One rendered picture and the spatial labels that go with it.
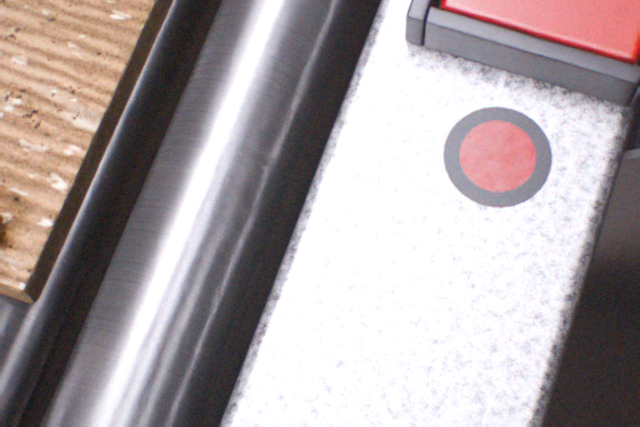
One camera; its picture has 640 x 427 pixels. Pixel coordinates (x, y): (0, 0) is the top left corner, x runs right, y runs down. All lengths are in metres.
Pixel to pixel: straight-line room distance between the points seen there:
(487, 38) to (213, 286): 0.11
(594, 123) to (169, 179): 0.13
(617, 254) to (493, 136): 0.80
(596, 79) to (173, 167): 0.13
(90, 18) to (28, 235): 0.07
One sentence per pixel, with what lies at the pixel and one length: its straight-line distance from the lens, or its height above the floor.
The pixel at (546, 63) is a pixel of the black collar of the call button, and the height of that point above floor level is 0.93.
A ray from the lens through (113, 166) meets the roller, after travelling 0.40.
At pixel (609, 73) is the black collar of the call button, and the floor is 0.93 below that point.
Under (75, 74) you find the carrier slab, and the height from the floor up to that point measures 0.94.
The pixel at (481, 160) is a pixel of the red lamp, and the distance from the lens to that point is 0.38.
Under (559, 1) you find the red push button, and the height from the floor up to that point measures 0.93.
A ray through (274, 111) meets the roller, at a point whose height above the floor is 0.92.
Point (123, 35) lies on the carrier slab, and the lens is 0.38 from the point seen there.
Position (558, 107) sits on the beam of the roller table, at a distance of 0.39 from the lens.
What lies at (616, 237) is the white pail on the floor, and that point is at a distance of 1.14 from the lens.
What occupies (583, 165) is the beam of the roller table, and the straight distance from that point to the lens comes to 0.38.
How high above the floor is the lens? 1.27
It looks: 70 degrees down
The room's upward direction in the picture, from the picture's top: 6 degrees counter-clockwise
